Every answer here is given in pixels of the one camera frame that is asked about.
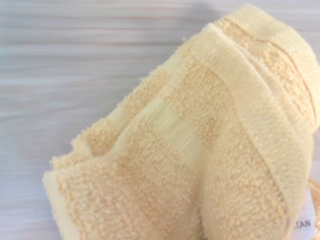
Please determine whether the yellow terry cloth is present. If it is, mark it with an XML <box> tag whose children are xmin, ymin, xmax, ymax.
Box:
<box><xmin>41</xmin><ymin>4</ymin><xmax>320</xmax><ymax>240</ymax></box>

